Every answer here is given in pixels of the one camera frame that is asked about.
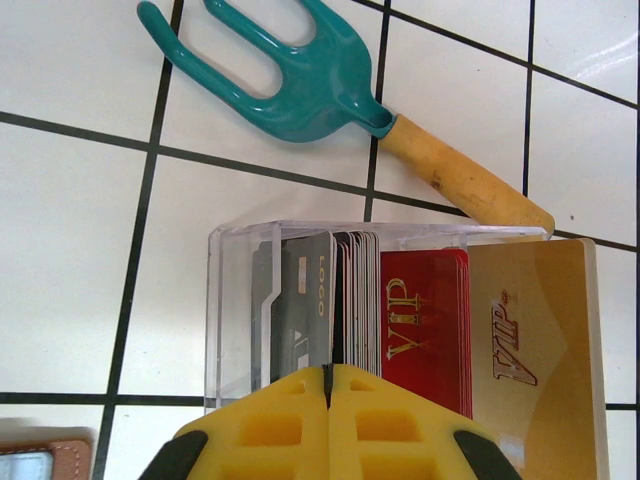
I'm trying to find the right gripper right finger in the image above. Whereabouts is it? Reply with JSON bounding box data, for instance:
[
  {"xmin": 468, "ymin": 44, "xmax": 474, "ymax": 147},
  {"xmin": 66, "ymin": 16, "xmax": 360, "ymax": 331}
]
[{"xmin": 327, "ymin": 363, "xmax": 522, "ymax": 480}]

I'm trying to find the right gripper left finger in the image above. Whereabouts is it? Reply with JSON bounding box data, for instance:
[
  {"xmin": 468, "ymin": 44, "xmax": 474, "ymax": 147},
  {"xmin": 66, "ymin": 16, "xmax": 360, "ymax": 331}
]
[{"xmin": 139, "ymin": 364, "xmax": 331, "ymax": 480}]

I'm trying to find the clear acrylic card box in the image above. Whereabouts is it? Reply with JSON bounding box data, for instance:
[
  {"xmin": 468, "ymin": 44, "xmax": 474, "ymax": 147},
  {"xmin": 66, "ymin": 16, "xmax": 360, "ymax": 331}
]
[{"xmin": 203, "ymin": 219, "xmax": 551, "ymax": 419}]

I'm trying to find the brown leather card holder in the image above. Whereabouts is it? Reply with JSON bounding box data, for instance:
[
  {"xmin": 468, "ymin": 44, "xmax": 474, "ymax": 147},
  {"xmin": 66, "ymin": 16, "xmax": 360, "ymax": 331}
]
[{"xmin": 0, "ymin": 425, "xmax": 95, "ymax": 480}]

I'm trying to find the red VIP card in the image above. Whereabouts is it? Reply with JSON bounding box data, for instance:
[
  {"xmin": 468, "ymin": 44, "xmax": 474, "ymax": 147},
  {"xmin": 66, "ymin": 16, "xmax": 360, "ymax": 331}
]
[{"xmin": 379, "ymin": 247, "xmax": 474, "ymax": 419}]

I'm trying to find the white card stack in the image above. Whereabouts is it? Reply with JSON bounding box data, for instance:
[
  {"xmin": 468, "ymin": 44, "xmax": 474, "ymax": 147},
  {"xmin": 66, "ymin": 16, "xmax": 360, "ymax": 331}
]
[{"xmin": 344, "ymin": 229, "xmax": 382, "ymax": 376}]

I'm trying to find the gold VIP card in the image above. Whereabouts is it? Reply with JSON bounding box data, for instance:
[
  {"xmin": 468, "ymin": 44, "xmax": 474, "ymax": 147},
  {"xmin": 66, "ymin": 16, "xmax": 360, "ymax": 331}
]
[{"xmin": 468, "ymin": 237, "xmax": 610, "ymax": 480}]

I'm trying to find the teal garden fork wooden handle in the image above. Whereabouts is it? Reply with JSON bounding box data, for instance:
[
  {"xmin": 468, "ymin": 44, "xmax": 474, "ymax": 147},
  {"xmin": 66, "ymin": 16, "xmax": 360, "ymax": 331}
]
[{"xmin": 137, "ymin": 0, "xmax": 557, "ymax": 239}]

